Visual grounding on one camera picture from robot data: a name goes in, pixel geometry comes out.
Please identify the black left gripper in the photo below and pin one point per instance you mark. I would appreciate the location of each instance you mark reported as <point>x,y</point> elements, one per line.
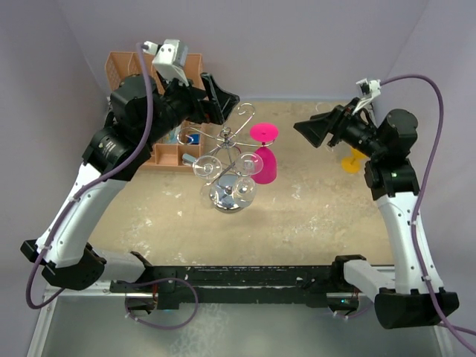
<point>208,111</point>

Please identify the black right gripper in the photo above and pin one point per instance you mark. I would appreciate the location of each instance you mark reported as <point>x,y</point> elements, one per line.
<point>316,129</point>

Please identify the orange plastic wine glass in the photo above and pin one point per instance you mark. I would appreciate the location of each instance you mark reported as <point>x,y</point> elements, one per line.
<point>352,164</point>

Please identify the pink plastic wine glass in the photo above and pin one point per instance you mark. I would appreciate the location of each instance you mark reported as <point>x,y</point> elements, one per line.
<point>265,133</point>

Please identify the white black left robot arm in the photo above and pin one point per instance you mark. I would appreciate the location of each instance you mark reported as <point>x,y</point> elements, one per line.
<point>138,118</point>

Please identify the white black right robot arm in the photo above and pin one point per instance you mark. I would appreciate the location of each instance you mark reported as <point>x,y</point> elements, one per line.
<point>415,296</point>

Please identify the blue stapler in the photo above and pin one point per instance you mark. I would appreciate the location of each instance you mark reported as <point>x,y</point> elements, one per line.
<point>187,159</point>

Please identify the orange perforated desk organizer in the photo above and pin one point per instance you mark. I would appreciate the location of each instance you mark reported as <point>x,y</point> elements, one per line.
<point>167,153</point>

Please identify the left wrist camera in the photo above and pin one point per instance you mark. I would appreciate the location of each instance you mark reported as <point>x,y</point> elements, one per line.
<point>168,59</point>

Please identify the chrome wire wine glass rack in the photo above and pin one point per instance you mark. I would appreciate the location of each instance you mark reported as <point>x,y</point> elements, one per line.
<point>227,149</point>

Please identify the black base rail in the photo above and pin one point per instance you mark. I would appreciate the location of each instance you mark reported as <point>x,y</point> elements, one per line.
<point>312,286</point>

